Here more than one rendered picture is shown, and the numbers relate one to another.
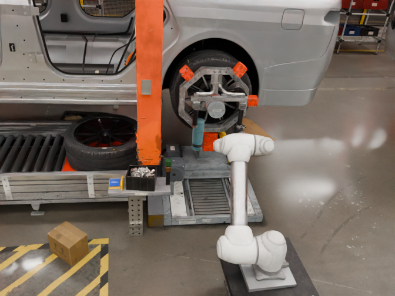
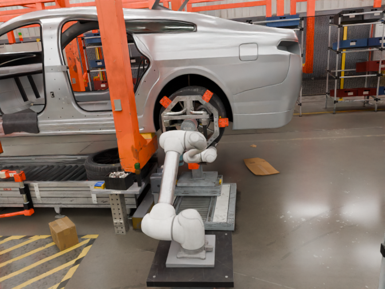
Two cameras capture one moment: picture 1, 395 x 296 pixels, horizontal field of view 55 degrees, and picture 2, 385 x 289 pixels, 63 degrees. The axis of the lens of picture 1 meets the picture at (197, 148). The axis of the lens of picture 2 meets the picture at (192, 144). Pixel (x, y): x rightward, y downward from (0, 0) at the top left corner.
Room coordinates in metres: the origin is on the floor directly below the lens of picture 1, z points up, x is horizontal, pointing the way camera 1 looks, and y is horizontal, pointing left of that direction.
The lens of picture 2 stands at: (-0.04, -1.12, 1.56)
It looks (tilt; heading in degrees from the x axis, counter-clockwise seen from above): 17 degrees down; 20
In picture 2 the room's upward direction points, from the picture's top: 5 degrees counter-clockwise
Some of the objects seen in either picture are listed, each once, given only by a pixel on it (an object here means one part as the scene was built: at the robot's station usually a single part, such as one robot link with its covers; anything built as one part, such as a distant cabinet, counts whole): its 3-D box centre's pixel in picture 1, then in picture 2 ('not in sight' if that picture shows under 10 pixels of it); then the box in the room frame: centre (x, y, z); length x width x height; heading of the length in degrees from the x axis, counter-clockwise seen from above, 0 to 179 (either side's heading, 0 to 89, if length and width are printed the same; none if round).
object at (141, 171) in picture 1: (141, 177); (118, 179); (2.09, 0.37, 0.51); 0.20 x 0.14 x 0.13; 92
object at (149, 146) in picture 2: not in sight; (142, 140); (2.64, 0.41, 0.69); 0.52 x 0.17 x 0.35; 10
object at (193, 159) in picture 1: (204, 145); (197, 168); (2.88, -0.06, 0.32); 0.40 x 0.30 x 0.28; 100
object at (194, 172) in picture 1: (203, 162); (198, 184); (2.88, -0.06, 0.13); 0.50 x 0.36 x 0.10; 100
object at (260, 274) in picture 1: (271, 264); (195, 246); (1.55, -0.50, 0.36); 0.22 x 0.18 x 0.06; 101
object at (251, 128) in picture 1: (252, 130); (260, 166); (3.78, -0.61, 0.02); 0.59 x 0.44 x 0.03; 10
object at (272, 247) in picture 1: (270, 248); (189, 227); (1.54, -0.47, 0.49); 0.18 x 0.16 x 0.22; 96
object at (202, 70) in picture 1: (213, 100); (190, 124); (2.71, -0.09, 0.85); 0.54 x 0.07 x 0.54; 100
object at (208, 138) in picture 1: (208, 137); (193, 158); (2.75, -0.09, 0.48); 0.16 x 0.12 x 0.17; 10
